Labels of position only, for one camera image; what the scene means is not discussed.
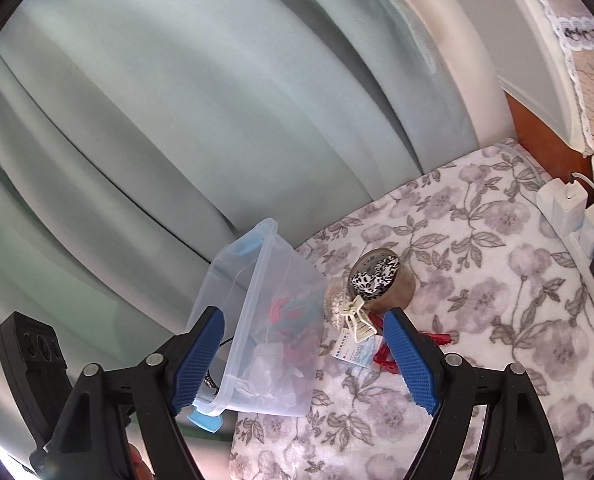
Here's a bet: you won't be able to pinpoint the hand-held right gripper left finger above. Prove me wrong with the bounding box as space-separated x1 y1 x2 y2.
30 306 226 480

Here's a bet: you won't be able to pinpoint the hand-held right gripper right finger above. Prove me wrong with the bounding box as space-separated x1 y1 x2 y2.
383 307 565 480

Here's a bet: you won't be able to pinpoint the red hair clip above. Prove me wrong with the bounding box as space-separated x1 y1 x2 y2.
367 312 452 368

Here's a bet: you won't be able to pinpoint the small white blue packet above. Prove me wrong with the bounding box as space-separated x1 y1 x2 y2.
332 335 384 368

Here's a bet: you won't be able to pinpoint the cream claw clip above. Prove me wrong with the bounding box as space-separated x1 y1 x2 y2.
341 296 379 343

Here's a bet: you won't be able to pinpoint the brown packing tape roll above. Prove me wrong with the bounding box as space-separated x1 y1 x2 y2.
348 248 417 313

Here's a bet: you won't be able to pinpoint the leopard print scrunchie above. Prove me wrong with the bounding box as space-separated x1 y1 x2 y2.
349 256 402 295

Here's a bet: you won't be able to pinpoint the clear bag of white beads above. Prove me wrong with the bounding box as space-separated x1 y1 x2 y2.
324 280 354 331

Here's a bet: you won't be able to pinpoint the clear plastic container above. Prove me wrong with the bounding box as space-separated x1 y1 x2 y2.
184 218 328 432

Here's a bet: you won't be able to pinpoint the person's left hand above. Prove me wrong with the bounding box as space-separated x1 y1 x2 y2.
127 442 155 480

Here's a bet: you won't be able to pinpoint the grey floral blanket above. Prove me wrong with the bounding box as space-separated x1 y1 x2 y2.
229 137 594 480

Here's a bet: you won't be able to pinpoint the large white charger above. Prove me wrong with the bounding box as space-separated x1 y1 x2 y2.
537 177 588 237

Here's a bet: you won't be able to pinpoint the pale green curtain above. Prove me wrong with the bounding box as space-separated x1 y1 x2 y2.
0 0 478 461

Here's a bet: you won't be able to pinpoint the brown wooden cabinet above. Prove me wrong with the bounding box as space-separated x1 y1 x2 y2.
506 92 594 187

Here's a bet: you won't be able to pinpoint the quilted beige lace cover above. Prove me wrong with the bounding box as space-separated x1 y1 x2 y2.
492 0 594 157

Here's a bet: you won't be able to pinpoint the pink and teal hair ties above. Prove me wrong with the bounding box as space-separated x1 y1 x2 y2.
267 295 324 356

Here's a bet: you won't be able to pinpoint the white charging cable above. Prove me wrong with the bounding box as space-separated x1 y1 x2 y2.
571 172 594 201

